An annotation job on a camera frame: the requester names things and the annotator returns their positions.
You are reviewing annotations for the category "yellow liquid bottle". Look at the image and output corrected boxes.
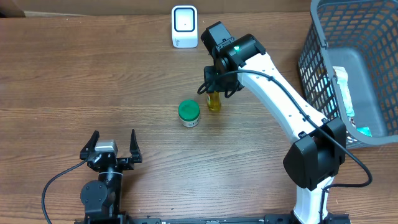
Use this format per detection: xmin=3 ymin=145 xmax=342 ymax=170
xmin=207 ymin=91 xmax=221 ymax=112

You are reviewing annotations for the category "grey plastic basket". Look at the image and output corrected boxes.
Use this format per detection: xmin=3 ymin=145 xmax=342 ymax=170
xmin=298 ymin=0 xmax=397 ymax=148

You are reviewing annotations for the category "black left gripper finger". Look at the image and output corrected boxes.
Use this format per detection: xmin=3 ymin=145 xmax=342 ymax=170
xmin=80 ymin=130 xmax=100 ymax=159
xmin=129 ymin=129 xmax=142 ymax=163

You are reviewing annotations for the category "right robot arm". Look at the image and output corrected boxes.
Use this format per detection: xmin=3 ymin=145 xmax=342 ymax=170
xmin=198 ymin=22 xmax=350 ymax=223

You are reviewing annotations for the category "green lid white jar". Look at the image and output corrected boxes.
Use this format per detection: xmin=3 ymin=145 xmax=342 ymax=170
xmin=178 ymin=100 xmax=200 ymax=128

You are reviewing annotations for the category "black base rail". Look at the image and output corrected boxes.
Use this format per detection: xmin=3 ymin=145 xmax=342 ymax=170
xmin=74 ymin=213 xmax=352 ymax=224

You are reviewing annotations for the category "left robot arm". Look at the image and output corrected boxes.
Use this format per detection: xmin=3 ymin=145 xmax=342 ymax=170
xmin=80 ymin=131 xmax=134 ymax=223

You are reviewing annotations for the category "white barcode scanner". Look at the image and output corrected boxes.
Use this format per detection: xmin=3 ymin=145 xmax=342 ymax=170
xmin=171 ymin=5 xmax=198 ymax=49

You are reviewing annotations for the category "teal snack package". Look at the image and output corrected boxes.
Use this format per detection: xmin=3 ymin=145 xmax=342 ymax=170
xmin=333 ymin=66 xmax=372 ymax=137

